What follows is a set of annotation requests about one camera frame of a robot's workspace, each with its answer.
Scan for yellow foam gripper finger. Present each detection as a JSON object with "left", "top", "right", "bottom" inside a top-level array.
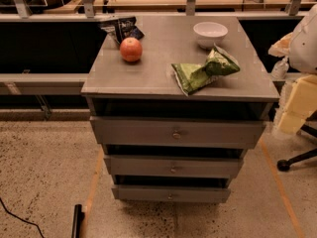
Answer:
[{"left": 276, "top": 74, "right": 317, "bottom": 135}]

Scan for green jalapeno chip bag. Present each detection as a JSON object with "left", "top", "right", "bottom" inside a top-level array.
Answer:
[{"left": 171, "top": 46, "right": 240, "bottom": 95}]

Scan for white bowl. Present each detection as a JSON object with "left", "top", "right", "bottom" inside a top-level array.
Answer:
[{"left": 193, "top": 22, "right": 228, "bottom": 49}]

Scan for dark blue chip bag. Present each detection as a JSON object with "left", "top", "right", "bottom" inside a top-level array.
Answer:
[{"left": 99, "top": 16, "right": 145, "bottom": 44}]

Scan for clear sanitizer bottle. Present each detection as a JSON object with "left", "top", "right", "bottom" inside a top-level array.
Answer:
[{"left": 271, "top": 57, "right": 289, "bottom": 79}]

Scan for black office chair base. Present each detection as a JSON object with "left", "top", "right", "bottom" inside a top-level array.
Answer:
[{"left": 273, "top": 110, "right": 317, "bottom": 172}]

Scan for top grey drawer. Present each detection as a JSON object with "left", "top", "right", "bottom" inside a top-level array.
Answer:
[{"left": 90, "top": 116, "right": 264, "bottom": 149}]

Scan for grey drawer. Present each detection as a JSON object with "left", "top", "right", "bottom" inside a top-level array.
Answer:
[
  {"left": 105, "top": 155, "right": 243, "bottom": 179},
  {"left": 111, "top": 184, "right": 231, "bottom": 203},
  {"left": 90, "top": 116, "right": 264, "bottom": 149}
]

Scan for grey drawer cabinet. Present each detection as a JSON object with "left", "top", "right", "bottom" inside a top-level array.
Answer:
[{"left": 81, "top": 16, "right": 278, "bottom": 203}]

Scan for red apple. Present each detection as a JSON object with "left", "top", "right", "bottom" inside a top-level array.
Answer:
[{"left": 120, "top": 38, "right": 143, "bottom": 62}]

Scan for middle grey drawer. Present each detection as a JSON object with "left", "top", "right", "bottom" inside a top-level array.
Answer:
[{"left": 105, "top": 155, "right": 243, "bottom": 179}]

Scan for bottom grey drawer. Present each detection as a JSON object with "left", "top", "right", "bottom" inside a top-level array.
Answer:
[{"left": 111, "top": 184, "right": 231, "bottom": 203}]

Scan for black floor bar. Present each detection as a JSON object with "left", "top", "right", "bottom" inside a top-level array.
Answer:
[{"left": 71, "top": 204, "right": 84, "bottom": 238}]

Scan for grey metal railing frame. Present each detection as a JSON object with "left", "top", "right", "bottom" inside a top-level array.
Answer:
[{"left": 1, "top": 9, "right": 303, "bottom": 120}]

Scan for black floor cable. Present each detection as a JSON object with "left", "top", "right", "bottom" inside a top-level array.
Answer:
[{"left": 0, "top": 197, "right": 46, "bottom": 238}]

